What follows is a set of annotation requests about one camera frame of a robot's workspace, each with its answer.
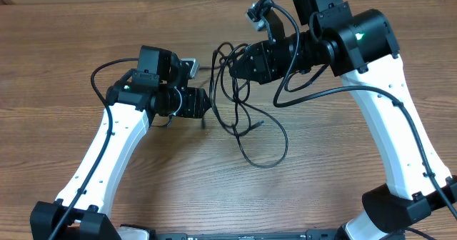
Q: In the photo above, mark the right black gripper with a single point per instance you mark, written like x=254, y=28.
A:
x=269, y=71

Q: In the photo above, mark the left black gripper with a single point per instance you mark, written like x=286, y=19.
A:
x=195, y=100

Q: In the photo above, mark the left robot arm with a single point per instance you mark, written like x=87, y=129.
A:
x=158, y=86

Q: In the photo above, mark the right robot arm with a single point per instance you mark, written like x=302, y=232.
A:
x=362, y=51

